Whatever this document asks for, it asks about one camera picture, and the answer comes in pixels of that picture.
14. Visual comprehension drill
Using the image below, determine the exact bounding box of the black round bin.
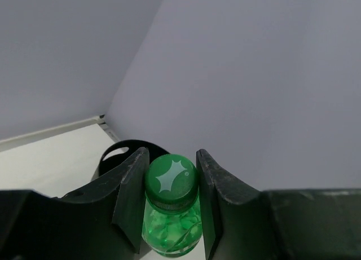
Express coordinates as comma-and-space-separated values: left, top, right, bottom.
97, 139, 169, 177

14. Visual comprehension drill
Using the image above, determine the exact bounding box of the green plastic bottle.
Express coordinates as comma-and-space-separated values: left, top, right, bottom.
142, 154, 202, 258

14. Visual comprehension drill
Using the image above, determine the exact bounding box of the aluminium table frame rail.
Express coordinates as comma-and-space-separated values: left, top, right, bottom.
1, 115, 120, 152

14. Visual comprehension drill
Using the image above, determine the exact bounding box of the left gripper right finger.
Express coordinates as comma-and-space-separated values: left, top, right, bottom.
196, 149, 360, 259

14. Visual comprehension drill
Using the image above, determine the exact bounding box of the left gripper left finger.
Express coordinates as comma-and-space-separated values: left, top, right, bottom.
1, 147, 149, 259

